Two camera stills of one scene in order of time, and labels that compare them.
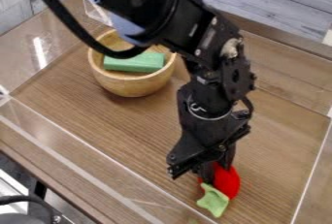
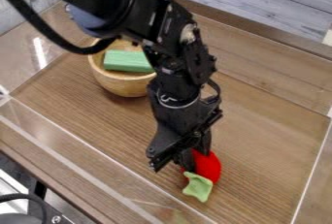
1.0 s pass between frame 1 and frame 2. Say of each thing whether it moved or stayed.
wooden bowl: stayed
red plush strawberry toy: moved
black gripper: moved
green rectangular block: stayed
